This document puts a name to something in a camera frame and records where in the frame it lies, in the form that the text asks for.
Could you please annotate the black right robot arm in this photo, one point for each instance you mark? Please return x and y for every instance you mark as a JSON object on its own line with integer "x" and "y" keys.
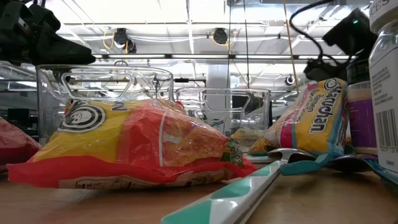
{"x": 348, "y": 34}

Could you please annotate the purple label spice jar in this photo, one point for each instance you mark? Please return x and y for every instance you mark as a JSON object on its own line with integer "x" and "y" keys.
{"x": 360, "y": 118}

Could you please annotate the white lid spice jar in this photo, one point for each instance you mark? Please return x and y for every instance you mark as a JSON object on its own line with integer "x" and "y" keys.
{"x": 384, "y": 93}

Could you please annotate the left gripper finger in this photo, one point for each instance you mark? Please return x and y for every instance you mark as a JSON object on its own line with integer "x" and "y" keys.
{"x": 56, "y": 49}

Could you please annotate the iridescent rainbow spoon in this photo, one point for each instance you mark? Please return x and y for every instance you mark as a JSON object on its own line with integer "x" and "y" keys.
{"x": 351, "y": 163}

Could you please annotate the clear plastic bin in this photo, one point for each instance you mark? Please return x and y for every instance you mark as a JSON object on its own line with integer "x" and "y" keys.
{"x": 49, "y": 93}
{"x": 192, "y": 105}

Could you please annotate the yellow pink ramen packet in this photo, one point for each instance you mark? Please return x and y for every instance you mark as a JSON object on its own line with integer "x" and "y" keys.
{"x": 314, "y": 121}

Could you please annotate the black office monitor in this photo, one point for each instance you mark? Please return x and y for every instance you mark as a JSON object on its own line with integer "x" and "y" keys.
{"x": 256, "y": 104}

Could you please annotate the black ceiling-hung device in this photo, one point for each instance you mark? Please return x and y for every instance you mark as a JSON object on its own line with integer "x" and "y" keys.
{"x": 121, "y": 37}
{"x": 220, "y": 35}

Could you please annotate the orange yellow ramen packet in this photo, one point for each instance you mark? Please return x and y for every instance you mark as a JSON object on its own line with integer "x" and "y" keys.
{"x": 93, "y": 140}

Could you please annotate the long ceiling light bar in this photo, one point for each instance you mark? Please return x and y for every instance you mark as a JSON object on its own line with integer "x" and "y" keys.
{"x": 264, "y": 56}

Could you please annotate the red ramen packet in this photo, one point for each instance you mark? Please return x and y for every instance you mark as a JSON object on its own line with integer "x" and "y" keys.
{"x": 15, "y": 143}

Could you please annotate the small round black device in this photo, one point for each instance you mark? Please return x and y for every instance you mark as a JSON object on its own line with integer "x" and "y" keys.
{"x": 289, "y": 80}

